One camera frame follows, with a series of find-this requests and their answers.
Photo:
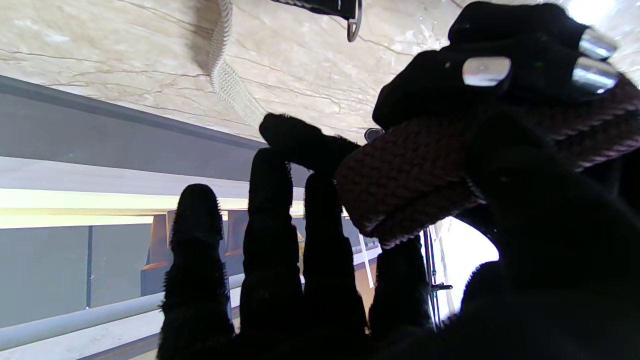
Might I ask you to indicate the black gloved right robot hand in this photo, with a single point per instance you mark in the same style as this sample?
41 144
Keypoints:
550 250

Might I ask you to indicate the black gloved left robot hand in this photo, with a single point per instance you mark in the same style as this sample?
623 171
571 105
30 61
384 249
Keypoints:
525 45

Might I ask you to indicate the dark brown belt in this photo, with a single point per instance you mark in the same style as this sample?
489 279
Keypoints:
410 175

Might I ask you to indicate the beige woven belt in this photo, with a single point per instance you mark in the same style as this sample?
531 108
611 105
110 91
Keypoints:
225 75

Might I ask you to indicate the dark brown wooden stand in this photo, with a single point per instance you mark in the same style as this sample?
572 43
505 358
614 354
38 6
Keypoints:
155 250

